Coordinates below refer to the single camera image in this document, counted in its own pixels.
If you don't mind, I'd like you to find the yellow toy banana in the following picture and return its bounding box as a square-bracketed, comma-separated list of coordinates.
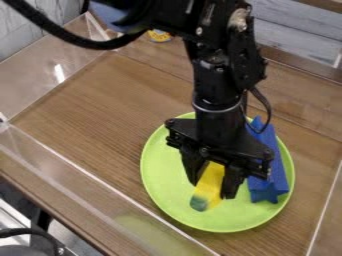
[190, 162, 224, 212]

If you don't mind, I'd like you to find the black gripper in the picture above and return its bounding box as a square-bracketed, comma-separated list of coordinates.
[164, 109, 274, 199]

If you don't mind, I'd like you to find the yellow labelled tin can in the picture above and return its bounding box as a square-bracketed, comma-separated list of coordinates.
[148, 29, 172, 43]

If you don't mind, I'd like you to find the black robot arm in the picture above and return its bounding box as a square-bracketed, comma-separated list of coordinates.
[89, 0, 274, 199]

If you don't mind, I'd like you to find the black cable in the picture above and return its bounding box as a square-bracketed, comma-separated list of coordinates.
[1, 0, 148, 52]

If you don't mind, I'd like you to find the clear acrylic tray wall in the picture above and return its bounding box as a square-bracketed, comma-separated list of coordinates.
[0, 36, 342, 256]

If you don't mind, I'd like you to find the blue star-shaped block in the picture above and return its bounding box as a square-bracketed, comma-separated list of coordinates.
[247, 116, 290, 204]

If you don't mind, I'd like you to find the green round plate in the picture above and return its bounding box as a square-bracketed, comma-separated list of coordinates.
[139, 111, 296, 234]

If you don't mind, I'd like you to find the black metal table bracket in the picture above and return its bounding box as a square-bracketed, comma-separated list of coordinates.
[28, 208, 81, 256]

